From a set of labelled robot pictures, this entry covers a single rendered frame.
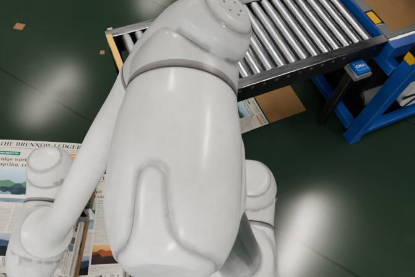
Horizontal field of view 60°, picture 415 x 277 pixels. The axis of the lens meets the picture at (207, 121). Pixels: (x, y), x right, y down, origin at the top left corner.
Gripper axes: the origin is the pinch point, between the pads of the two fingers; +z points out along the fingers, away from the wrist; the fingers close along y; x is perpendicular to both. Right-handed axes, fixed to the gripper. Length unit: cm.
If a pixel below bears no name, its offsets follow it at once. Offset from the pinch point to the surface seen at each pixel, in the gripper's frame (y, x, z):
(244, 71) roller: -70, 60, 17
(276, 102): -106, 100, 97
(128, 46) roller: -86, 6, 16
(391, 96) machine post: -72, 146, 41
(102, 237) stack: 4.2, 2.4, 13.0
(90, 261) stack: 11.8, -0.7, 12.8
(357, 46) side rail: -86, 120, 17
